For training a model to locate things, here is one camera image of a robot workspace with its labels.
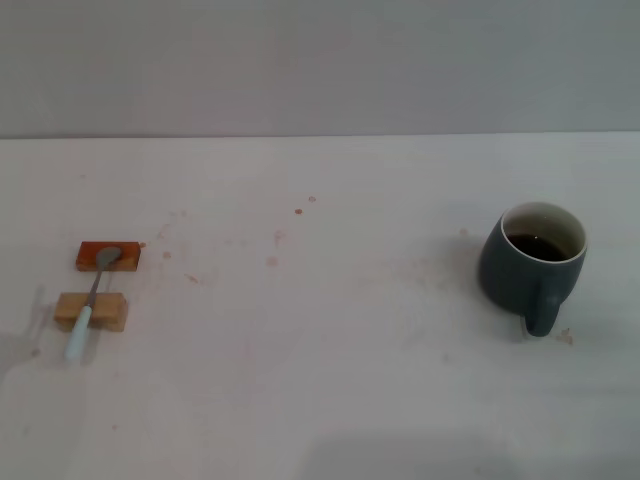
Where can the light wooden block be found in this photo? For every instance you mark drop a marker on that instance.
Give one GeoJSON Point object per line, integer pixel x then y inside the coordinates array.
{"type": "Point", "coordinates": [107, 310]}

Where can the grey ceramic coffee cup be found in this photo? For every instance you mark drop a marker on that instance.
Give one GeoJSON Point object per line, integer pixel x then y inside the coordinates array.
{"type": "Point", "coordinates": [510, 280]}

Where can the reddish brown wooden block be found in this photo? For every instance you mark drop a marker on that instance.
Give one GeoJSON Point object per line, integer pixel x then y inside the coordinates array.
{"type": "Point", "coordinates": [130, 257]}

